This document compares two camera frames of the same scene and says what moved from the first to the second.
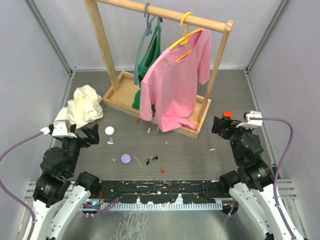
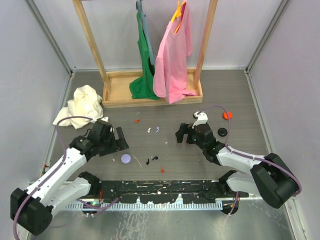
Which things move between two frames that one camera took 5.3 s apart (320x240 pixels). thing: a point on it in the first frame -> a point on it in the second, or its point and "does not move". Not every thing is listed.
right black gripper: [230, 124] -> [185, 128]
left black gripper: [92, 134] -> [119, 144]
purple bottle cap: [125, 158] does not move
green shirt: [153, 53] -> [143, 87]
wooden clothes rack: [121, 94] -> [173, 83]
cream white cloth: [86, 106] does not move
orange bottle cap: [227, 113] does not move
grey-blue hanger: [147, 40] -> [146, 32]
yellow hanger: [185, 40] -> [178, 13]
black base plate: [191, 192] does not move
